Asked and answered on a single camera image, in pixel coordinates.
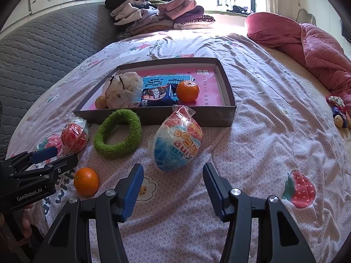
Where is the orange mandarin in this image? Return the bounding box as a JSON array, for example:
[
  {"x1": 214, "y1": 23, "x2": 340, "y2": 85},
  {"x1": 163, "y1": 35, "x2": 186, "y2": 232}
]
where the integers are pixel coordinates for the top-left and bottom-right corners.
[
  {"x1": 73, "y1": 168, "x2": 100, "y2": 196},
  {"x1": 176, "y1": 80, "x2": 200, "y2": 104}
]

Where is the person's left hand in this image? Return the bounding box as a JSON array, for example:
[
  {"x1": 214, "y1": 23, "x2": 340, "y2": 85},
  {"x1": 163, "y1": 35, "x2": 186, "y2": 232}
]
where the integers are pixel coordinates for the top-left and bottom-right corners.
[{"x1": 0, "y1": 210, "x2": 33, "y2": 248}]

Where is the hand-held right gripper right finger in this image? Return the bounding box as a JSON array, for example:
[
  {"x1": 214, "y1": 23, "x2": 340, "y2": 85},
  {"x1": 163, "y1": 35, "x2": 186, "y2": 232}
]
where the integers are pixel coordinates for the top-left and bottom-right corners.
[{"x1": 202, "y1": 162, "x2": 317, "y2": 263}]

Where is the shallow cardboard box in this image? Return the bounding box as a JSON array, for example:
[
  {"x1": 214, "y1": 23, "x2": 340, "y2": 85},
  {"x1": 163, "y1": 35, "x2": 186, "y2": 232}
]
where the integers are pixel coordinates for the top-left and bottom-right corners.
[{"x1": 73, "y1": 57, "x2": 237, "y2": 128}]

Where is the beige mesh cloth bundle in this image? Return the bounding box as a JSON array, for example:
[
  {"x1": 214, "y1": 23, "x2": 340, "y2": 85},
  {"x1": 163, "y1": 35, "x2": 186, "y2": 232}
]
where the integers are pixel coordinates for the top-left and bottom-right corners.
[{"x1": 102, "y1": 72, "x2": 143, "y2": 109}]

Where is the strawberry printed bedsheet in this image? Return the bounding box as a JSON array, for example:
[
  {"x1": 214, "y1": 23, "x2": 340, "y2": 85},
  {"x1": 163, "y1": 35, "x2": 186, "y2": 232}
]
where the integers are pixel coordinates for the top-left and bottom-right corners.
[{"x1": 5, "y1": 29, "x2": 351, "y2": 263}]

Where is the dark blue cookie packet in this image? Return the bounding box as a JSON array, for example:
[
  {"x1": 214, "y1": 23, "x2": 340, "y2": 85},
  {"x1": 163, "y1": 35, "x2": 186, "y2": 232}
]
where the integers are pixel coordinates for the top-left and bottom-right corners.
[{"x1": 138, "y1": 84, "x2": 177, "y2": 107}]

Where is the pile of folded clothes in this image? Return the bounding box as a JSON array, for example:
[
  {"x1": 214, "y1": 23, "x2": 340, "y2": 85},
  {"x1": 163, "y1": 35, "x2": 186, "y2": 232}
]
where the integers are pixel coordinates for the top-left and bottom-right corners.
[{"x1": 105, "y1": 0, "x2": 216, "y2": 36}]

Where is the egg-shaped toy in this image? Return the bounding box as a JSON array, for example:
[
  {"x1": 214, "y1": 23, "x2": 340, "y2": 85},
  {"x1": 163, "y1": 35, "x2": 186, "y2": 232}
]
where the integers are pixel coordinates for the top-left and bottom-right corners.
[{"x1": 150, "y1": 105, "x2": 205, "y2": 172}]

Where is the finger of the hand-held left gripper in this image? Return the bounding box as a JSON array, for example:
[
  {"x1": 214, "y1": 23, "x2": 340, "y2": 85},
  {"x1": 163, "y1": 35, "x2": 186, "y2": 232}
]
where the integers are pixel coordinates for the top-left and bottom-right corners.
[
  {"x1": 41, "y1": 153, "x2": 79, "y2": 175},
  {"x1": 30, "y1": 146, "x2": 59, "y2": 164}
]

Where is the green knitted ring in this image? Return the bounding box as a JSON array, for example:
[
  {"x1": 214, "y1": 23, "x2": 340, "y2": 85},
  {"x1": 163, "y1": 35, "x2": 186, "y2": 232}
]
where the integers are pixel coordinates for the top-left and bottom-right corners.
[{"x1": 94, "y1": 109, "x2": 142, "y2": 159}]

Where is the pink quilt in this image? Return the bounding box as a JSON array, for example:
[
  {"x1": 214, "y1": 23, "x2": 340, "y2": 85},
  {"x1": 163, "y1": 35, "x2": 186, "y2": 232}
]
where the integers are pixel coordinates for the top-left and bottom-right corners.
[{"x1": 244, "y1": 12, "x2": 351, "y2": 107}]

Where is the red ball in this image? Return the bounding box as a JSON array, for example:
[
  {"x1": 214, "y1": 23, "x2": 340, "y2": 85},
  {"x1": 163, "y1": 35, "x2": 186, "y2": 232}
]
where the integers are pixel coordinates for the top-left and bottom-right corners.
[{"x1": 60, "y1": 116, "x2": 90, "y2": 154}]

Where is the white wall cable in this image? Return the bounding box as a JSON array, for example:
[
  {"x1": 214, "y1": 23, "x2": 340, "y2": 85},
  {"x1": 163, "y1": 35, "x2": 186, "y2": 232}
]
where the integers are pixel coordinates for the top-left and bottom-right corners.
[{"x1": 297, "y1": 8, "x2": 316, "y2": 25}]

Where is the grey quilted headboard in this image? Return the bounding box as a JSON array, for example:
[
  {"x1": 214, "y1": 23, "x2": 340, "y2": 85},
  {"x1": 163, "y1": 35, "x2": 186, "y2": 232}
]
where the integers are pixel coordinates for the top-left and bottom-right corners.
[{"x1": 0, "y1": 3, "x2": 121, "y2": 154}]

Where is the dark cloth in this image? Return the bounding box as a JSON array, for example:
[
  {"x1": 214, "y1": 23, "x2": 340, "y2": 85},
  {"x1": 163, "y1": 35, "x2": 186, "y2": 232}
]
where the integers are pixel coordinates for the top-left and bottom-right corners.
[{"x1": 227, "y1": 5, "x2": 254, "y2": 15}]

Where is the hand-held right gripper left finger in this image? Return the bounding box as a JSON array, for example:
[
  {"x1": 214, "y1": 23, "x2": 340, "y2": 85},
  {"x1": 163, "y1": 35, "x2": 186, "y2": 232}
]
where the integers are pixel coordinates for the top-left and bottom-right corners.
[{"x1": 41, "y1": 163, "x2": 144, "y2": 263}]

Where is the small colourful doll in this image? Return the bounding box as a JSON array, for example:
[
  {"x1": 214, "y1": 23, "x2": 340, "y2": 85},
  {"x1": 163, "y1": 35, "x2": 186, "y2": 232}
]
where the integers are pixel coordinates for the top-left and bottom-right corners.
[{"x1": 326, "y1": 95, "x2": 349, "y2": 129}]

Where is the black television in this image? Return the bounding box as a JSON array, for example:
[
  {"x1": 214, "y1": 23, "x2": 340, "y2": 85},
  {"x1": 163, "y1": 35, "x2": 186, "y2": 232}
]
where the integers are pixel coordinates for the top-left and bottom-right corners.
[{"x1": 340, "y1": 18, "x2": 351, "y2": 43}]

